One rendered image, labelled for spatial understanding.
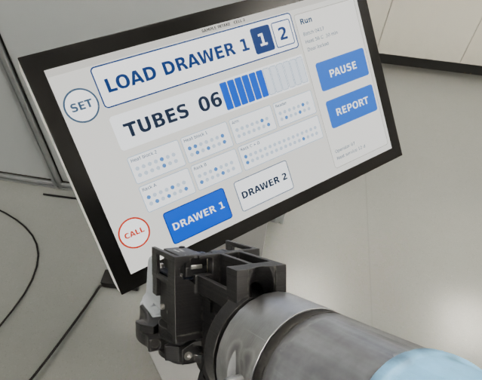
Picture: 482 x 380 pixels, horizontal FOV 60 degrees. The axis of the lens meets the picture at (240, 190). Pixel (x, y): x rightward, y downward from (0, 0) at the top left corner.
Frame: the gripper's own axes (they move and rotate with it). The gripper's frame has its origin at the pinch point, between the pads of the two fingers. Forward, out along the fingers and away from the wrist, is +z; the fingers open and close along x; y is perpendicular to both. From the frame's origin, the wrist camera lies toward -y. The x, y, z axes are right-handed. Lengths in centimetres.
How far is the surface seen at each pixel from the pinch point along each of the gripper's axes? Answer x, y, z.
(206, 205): -10.6, 8.8, 11.4
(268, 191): -20.4, 10.5, 10.6
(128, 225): -0.1, 6.6, 12.3
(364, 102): -38.0, 24.8, 8.5
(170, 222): -5.5, 6.7, 11.9
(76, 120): 6.1, 19.6, 11.9
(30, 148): 4, 25, 152
